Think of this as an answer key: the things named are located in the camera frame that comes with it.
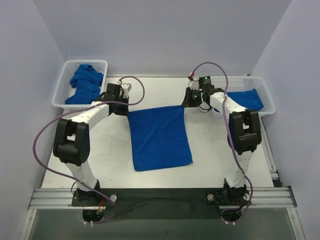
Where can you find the white perforated left basket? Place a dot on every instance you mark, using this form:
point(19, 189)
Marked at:
point(63, 88)

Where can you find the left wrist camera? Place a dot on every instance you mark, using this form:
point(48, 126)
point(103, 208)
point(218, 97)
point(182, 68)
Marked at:
point(125, 88)

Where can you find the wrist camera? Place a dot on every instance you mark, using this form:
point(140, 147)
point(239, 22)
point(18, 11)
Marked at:
point(125, 88)
point(200, 83)

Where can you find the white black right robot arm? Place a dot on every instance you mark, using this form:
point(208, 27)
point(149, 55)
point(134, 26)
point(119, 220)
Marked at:
point(242, 125)

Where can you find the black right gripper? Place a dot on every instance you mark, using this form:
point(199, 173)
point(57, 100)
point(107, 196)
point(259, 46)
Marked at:
point(188, 99)

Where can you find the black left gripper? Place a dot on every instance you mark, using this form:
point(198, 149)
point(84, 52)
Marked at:
point(121, 109)

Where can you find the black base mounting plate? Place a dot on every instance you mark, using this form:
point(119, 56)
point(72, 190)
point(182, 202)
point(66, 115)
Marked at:
point(165, 204)

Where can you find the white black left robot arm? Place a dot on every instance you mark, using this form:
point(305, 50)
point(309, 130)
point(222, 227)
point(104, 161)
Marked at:
point(72, 137)

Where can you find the aluminium frame rail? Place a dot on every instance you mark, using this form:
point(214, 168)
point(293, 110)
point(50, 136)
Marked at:
point(271, 216)

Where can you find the blue towel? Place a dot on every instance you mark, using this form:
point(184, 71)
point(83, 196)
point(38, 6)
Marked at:
point(236, 101)
point(159, 139)

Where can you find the crumpled blue towels in basket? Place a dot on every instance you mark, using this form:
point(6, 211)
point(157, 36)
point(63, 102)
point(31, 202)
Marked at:
point(87, 82)

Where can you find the white perforated basket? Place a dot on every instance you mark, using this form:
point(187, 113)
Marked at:
point(63, 88)
point(246, 83)

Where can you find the white perforated right basket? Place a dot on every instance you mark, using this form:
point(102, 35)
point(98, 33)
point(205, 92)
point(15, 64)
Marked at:
point(246, 83)

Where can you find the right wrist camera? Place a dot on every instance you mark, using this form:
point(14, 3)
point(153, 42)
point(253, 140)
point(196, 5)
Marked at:
point(200, 83)

